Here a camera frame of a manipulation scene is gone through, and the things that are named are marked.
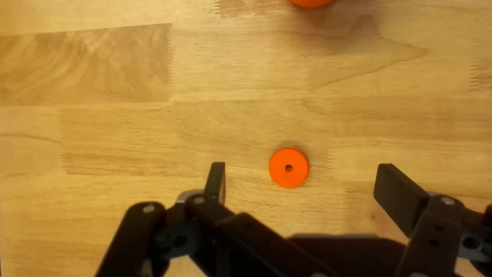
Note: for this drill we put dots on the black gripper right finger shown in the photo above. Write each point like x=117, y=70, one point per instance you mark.
x=436, y=231

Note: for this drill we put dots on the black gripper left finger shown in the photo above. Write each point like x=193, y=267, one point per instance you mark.
x=148, y=241

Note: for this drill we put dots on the orange disc with hole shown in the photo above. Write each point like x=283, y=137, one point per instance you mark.
x=282, y=171
x=309, y=2

